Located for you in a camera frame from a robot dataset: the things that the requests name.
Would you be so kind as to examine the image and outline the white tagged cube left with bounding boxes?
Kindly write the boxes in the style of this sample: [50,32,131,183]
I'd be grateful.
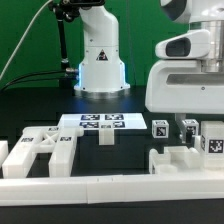
[152,120,169,138]

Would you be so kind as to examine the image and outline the white U-shaped fence frame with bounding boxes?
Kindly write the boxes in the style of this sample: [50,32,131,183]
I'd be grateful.
[0,141,224,206]

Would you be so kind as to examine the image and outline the white tagged cube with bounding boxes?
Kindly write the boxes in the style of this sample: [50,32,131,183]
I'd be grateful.
[152,120,169,138]
[182,119,199,143]

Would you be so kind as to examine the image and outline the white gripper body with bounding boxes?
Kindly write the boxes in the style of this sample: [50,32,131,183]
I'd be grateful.
[145,29,224,114]

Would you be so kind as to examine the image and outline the white chair seat part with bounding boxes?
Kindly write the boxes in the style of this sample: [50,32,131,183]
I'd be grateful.
[149,146,202,175]

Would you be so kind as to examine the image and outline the white chair back part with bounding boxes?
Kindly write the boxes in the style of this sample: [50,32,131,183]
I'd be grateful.
[2,126,84,179]

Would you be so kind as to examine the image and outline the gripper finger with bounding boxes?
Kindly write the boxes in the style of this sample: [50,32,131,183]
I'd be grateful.
[175,113,187,143]

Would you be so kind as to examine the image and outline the white base tag plate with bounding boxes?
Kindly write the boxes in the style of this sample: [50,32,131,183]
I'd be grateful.
[58,113,147,130]

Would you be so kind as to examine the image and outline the white tagged cube right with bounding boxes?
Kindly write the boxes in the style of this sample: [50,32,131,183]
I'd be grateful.
[182,119,199,143]

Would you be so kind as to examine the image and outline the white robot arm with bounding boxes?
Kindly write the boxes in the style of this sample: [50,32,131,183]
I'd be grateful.
[74,0,224,117]

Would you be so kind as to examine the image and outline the grey cable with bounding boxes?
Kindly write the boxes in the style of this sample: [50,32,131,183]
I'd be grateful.
[0,0,54,81]

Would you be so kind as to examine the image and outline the black camera stand pole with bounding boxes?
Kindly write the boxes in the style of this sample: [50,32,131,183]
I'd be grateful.
[48,0,105,89]

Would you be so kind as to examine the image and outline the black cables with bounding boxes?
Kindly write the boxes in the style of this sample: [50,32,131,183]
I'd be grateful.
[0,69,80,94]

